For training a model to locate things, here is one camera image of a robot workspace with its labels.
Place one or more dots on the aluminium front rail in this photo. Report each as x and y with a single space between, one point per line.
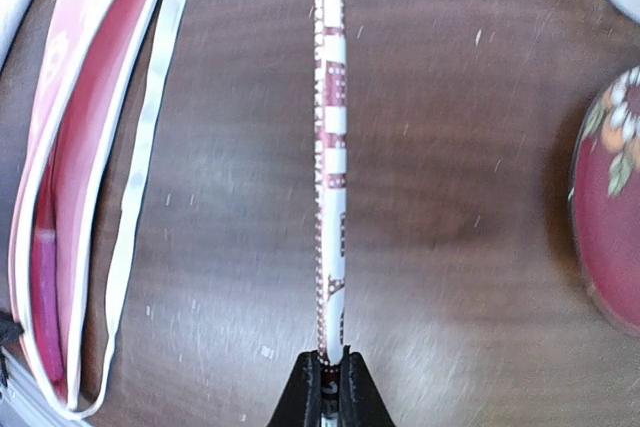
22 403

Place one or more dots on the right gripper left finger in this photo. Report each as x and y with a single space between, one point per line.
300 402

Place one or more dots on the pink racket cover bag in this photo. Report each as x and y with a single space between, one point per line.
90 52

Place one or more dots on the pink badminton racket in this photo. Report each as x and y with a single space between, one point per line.
330 168

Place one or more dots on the red floral plate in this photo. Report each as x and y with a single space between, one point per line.
604 201

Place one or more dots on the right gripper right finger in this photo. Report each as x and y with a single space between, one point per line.
360 402

